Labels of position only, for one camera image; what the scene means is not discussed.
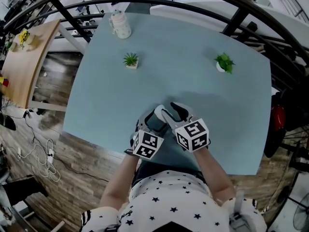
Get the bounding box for small green potted plant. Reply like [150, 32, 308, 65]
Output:
[4, 41, 19, 53]

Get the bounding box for green plant in round pot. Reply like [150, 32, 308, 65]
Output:
[214, 52, 236, 75]

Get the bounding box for person's left forearm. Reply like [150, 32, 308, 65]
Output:
[99, 153, 141, 212]

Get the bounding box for yellow flower plant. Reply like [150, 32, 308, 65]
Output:
[18, 29, 42, 52]

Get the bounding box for black chair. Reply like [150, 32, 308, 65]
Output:
[262, 90, 309, 159]

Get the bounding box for person's dark trousers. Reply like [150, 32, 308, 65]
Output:
[131, 159, 206, 186]

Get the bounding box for green plant in square pot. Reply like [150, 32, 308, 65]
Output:
[123, 52, 140, 70]

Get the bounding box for white star-print shirt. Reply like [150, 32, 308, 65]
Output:
[81, 170, 268, 232]

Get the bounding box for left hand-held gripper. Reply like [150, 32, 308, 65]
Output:
[132, 109, 169, 160]

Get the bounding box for red bag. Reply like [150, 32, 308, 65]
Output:
[271, 104, 287, 132]

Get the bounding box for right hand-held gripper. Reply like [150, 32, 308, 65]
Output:
[161, 102, 210, 153]

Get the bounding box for light blue table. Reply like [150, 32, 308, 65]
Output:
[62, 12, 272, 176]

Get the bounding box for light wooden table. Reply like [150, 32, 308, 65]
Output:
[0, 18, 62, 113]

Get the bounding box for person's right forearm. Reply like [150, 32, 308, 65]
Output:
[192, 145, 237, 207]

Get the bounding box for white patterned water bottle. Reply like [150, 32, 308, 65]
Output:
[109, 9, 133, 40]

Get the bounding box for white cable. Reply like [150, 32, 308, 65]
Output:
[17, 138, 61, 183]

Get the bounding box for black metal railing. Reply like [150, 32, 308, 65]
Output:
[3, 0, 309, 100]

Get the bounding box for white backpack strap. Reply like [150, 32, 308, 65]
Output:
[227, 193, 245, 232]

